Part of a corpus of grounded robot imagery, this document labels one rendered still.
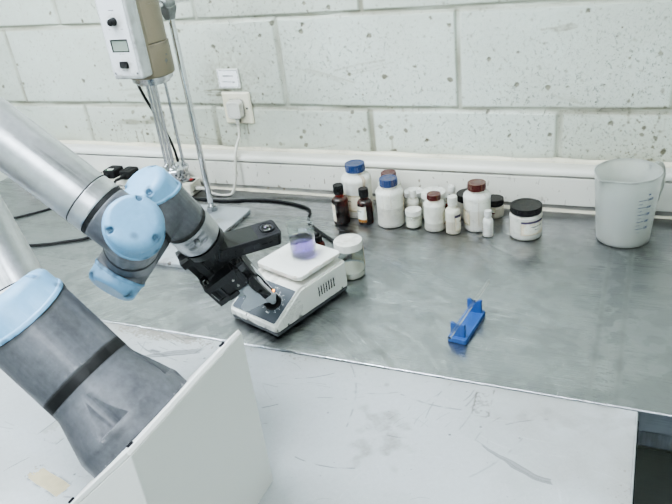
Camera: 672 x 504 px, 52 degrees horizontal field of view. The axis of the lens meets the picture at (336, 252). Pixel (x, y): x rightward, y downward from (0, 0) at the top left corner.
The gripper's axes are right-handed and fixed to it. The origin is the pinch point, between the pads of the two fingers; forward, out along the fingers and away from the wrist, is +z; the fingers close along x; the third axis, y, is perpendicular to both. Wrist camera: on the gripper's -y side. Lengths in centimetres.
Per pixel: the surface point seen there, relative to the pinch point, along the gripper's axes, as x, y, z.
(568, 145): -11, -69, 30
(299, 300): 2.0, -3.1, 3.4
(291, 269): -3.7, -5.1, 1.4
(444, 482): 48.1, -8.0, -1.0
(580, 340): 33, -38, 18
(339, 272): -2.6, -11.8, 8.8
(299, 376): 17.5, 3.1, 1.6
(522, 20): -25, -74, 5
